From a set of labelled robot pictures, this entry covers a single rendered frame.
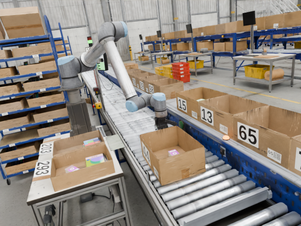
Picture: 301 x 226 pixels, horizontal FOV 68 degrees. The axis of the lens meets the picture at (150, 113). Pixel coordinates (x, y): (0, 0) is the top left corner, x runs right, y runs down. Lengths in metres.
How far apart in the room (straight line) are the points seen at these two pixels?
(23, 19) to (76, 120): 1.42
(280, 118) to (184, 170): 0.68
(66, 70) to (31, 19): 1.11
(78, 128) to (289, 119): 1.70
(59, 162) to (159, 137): 0.74
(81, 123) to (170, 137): 0.92
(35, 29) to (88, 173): 2.08
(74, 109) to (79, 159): 0.58
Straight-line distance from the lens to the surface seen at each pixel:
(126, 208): 1.69
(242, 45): 8.13
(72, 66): 2.11
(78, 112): 2.16
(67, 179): 1.50
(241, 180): 1.40
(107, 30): 1.66
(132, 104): 1.53
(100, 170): 1.49
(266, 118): 1.64
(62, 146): 2.04
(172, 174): 1.32
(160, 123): 1.64
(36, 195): 1.58
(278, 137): 1.23
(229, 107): 1.93
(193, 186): 1.32
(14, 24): 3.10
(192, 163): 1.35
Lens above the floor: 1.55
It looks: 18 degrees down
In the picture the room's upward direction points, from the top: 8 degrees counter-clockwise
